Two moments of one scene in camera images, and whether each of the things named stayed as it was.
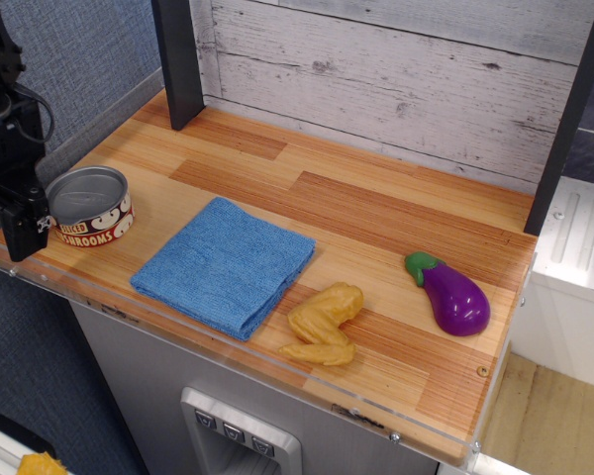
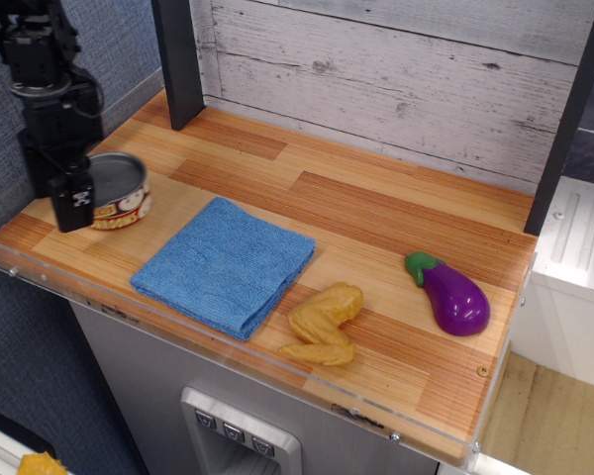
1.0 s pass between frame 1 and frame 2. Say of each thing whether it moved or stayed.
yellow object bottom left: stayed
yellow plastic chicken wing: stayed
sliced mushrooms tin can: moved
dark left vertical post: stayed
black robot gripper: moved
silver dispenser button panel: stayed
